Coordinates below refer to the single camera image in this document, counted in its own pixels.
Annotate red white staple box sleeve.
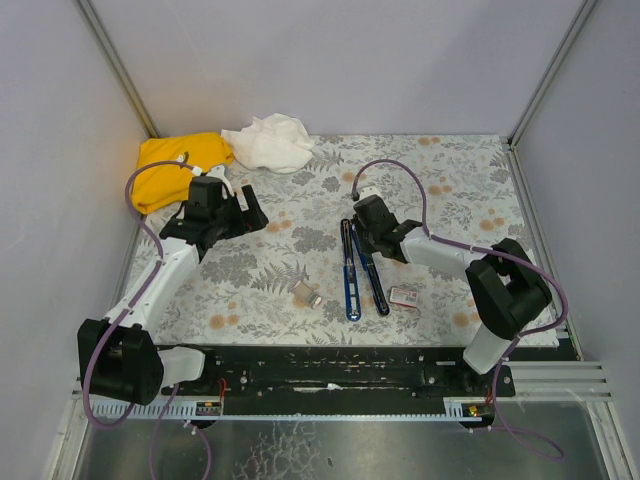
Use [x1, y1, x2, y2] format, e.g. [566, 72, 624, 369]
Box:
[389, 287, 418, 308]

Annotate blue stapler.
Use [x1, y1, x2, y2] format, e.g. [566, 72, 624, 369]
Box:
[340, 219, 390, 322]

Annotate staple box tray with staples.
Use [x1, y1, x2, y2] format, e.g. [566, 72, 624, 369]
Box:
[291, 280, 323, 309]

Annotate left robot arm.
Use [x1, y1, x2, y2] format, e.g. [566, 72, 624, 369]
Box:
[77, 176, 269, 405]

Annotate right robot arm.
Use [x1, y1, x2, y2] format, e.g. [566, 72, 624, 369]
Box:
[353, 193, 552, 374]

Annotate yellow t-shirt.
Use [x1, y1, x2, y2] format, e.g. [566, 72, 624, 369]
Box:
[131, 132, 234, 215]

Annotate floral patterned table mat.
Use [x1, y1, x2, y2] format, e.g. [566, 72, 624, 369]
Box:
[153, 135, 532, 347]

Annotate white crumpled cloth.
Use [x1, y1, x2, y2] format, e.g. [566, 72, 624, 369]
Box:
[220, 113, 315, 174]

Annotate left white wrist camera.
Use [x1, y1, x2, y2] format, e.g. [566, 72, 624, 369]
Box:
[202, 164, 233, 195]

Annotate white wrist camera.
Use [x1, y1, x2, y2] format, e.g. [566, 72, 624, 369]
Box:
[358, 186, 381, 201]
[202, 164, 233, 195]

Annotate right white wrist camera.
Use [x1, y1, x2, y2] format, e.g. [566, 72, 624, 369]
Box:
[358, 186, 381, 201]

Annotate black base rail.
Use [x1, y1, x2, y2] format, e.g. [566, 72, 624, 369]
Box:
[178, 345, 515, 403]

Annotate white slotted cable duct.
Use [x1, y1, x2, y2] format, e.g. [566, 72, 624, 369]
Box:
[92, 397, 496, 420]

